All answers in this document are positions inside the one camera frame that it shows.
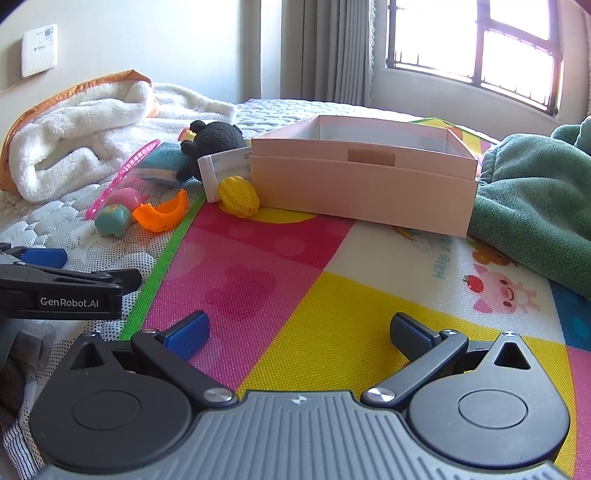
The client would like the white quilted mattress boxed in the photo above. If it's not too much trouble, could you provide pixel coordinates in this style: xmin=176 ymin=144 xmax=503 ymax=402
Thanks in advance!
xmin=0 ymin=98 xmax=414 ymax=467

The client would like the blue tissue packet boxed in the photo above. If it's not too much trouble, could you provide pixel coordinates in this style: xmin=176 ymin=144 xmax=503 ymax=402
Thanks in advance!
xmin=136 ymin=142 xmax=185 ymax=188

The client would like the pink plastic scoop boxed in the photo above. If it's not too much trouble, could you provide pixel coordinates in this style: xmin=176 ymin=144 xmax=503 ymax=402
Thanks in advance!
xmin=85 ymin=139 xmax=162 ymax=220

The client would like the colourful cartoon play mat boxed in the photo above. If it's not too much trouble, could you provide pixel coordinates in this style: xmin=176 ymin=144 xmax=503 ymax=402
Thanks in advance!
xmin=117 ymin=117 xmax=591 ymax=480

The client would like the yellow ribbed brush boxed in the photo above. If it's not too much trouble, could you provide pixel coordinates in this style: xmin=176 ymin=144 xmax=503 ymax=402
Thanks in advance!
xmin=218 ymin=175 xmax=260 ymax=217

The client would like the brown framed window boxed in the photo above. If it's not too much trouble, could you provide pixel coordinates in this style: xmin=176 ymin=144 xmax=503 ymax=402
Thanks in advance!
xmin=385 ymin=0 xmax=566 ymax=116

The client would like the orange plastic toy piece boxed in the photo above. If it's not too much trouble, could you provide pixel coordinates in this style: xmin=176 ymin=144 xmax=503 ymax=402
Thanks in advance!
xmin=132 ymin=189 xmax=188 ymax=232

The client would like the teal toy figure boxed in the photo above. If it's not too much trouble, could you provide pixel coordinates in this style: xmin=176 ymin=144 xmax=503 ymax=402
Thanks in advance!
xmin=95 ymin=204 xmax=132 ymax=238

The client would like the grey curtain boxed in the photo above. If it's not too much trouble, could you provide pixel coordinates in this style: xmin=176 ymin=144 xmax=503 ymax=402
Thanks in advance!
xmin=281 ymin=0 xmax=375 ymax=107

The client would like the pink cardboard box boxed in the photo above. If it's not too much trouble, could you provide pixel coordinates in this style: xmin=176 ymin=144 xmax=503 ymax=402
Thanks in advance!
xmin=250 ymin=115 xmax=481 ymax=238

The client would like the white plastic case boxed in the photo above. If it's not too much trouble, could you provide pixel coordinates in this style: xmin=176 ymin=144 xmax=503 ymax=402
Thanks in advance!
xmin=198 ymin=148 xmax=254 ymax=204

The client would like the green fleece blanket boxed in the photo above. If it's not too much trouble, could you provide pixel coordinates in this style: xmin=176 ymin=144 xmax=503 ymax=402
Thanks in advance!
xmin=468 ymin=115 xmax=591 ymax=296

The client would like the black plush toy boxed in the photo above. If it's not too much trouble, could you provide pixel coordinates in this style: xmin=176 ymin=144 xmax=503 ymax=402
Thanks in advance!
xmin=177 ymin=120 xmax=245 ymax=183

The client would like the white wall box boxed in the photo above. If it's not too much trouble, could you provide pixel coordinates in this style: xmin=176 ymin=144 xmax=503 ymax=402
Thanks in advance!
xmin=21 ymin=24 xmax=60 ymax=78

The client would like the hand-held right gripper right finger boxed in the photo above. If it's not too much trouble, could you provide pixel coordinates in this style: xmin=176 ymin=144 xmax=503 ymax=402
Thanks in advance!
xmin=362 ymin=313 xmax=532 ymax=409

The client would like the white fleece blanket orange trim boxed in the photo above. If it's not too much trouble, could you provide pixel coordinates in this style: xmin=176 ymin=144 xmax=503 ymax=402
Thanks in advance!
xmin=0 ymin=69 xmax=238 ymax=204

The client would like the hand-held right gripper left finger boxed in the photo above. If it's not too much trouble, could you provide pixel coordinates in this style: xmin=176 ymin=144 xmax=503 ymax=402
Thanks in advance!
xmin=69 ymin=310 xmax=236 ymax=409

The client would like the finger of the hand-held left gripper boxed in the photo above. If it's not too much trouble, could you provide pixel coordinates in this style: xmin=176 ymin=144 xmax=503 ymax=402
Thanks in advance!
xmin=0 ymin=244 xmax=69 ymax=271
xmin=0 ymin=265 xmax=143 ymax=296

